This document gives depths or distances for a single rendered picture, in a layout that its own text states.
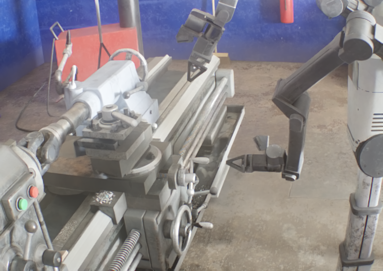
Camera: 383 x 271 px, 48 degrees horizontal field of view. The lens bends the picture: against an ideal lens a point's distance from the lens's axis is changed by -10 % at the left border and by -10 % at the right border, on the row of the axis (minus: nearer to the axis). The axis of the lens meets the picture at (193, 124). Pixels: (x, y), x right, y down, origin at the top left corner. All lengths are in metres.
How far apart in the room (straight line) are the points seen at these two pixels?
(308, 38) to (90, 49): 2.63
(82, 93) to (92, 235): 0.64
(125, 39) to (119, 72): 2.55
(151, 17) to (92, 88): 4.18
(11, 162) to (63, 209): 0.87
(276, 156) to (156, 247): 0.58
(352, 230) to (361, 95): 0.52
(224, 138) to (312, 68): 1.93
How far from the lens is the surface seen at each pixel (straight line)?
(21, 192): 1.12
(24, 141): 1.63
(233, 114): 3.44
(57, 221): 1.94
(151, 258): 1.86
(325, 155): 3.73
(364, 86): 1.30
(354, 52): 1.11
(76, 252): 1.56
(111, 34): 4.68
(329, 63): 1.19
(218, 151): 2.95
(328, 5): 1.50
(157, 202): 1.73
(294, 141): 1.53
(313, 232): 2.90
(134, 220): 1.76
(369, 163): 1.41
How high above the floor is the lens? 1.81
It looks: 25 degrees down
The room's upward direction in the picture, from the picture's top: 5 degrees counter-clockwise
